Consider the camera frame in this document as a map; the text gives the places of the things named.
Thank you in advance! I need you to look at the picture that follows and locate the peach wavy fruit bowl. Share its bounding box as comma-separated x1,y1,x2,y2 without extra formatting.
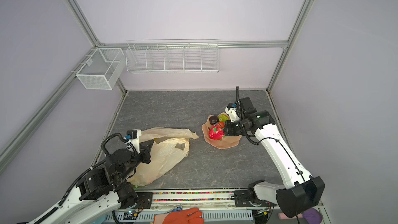
202,113,242,149

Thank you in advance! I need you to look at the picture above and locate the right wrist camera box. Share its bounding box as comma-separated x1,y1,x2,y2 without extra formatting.
225,103,240,122

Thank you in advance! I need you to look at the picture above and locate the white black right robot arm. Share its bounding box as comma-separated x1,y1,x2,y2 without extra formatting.
224,90,325,218

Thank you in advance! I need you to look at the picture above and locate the pink fake dragon fruit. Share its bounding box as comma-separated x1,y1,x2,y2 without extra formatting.
209,124,225,140

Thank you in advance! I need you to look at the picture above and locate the white mesh box basket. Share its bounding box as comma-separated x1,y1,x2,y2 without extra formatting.
76,48,126,90

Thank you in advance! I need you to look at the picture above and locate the orange work glove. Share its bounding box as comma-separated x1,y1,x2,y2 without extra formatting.
153,208,204,224

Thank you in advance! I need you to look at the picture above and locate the dark brown round fruit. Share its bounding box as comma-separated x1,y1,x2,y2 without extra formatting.
209,115,219,125

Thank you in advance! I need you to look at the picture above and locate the purple pink brush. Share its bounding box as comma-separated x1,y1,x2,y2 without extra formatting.
278,208,323,224

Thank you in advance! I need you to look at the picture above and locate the aluminium corner frame post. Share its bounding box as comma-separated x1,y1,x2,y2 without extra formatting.
63,0,102,47

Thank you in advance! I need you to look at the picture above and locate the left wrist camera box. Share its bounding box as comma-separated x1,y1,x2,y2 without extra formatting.
125,129,142,153

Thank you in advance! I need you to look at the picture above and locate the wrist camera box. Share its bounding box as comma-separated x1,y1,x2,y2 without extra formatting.
225,103,240,122
125,129,142,153

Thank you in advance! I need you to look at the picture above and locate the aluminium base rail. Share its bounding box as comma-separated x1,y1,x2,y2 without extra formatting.
102,187,321,212

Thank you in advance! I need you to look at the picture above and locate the white wire wall shelf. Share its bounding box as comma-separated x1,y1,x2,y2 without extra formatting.
125,39,220,73

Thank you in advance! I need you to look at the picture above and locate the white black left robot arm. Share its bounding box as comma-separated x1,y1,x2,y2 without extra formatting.
31,130,154,224

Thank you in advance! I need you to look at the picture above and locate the translucent banana print plastic bag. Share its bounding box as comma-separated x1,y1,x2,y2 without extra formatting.
127,128,199,186

